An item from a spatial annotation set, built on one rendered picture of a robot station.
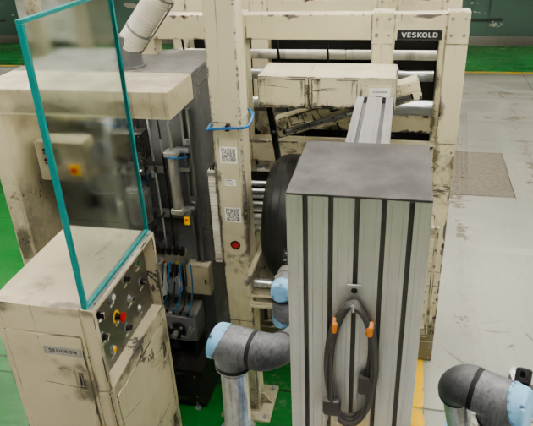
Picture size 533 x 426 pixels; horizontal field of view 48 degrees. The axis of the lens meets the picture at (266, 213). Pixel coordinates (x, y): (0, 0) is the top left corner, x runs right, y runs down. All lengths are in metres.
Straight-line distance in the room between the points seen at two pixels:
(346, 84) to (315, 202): 1.65
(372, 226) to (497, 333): 3.08
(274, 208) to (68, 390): 1.05
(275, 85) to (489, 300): 2.34
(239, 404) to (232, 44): 1.34
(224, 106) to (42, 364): 1.22
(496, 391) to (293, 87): 1.57
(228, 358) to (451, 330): 2.44
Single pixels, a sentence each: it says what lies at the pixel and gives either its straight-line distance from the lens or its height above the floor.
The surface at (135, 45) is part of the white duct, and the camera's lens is 2.87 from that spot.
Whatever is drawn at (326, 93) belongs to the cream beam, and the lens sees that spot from 2.66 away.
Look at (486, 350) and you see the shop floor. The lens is 3.93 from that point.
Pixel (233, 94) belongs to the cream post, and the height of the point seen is 1.78.
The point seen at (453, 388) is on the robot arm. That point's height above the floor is 1.32.
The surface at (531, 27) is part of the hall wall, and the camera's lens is 11.66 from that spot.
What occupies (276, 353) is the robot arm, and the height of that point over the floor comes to 1.33.
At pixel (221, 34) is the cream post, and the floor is 2.02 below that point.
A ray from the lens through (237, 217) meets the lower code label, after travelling 2.68.
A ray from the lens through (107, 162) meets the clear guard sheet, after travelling 2.18.
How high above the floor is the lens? 2.48
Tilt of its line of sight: 28 degrees down
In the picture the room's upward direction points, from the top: 3 degrees counter-clockwise
